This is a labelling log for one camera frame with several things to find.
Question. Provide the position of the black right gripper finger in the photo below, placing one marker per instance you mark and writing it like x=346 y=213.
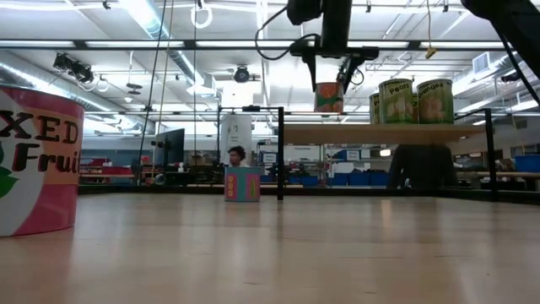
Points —
x=347 y=74
x=313 y=72

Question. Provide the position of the short orange and green can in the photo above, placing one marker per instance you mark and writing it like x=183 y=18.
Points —
x=329 y=98

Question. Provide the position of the tall green pears can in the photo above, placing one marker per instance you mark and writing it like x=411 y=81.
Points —
x=374 y=110
x=395 y=103

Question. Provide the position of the tall green oranges can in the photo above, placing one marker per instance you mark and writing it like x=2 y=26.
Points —
x=435 y=103

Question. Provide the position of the short teal and pink can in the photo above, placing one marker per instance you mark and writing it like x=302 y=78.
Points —
x=242 y=184

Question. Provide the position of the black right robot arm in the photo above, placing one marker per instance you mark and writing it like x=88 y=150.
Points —
x=510 y=25

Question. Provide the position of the wooden shelf board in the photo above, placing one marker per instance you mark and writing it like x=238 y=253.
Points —
x=371 y=134

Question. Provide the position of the round black ceiling fixture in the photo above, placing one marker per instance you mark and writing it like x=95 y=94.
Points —
x=241 y=74

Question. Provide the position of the white banner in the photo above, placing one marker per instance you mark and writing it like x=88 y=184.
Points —
x=236 y=131

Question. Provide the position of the blue storage bin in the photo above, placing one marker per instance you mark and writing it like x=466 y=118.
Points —
x=527 y=163
x=304 y=181
x=358 y=179
x=338 y=179

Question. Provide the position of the person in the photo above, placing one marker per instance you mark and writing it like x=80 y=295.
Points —
x=237 y=156

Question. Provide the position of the black office chair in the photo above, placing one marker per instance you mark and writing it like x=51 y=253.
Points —
x=422 y=166

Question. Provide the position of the white air vent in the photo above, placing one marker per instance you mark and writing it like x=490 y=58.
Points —
x=481 y=63

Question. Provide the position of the black monitor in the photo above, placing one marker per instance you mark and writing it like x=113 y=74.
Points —
x=171 y=148

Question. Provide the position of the black ceiling-mounted device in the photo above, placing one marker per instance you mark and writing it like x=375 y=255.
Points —
x=73 y=67

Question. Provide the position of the pink mixed fruit can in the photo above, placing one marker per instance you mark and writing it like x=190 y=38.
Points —
x=38 y=169

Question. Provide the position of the silver ceiling duct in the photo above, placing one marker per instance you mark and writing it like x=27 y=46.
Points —
x=147 y=17

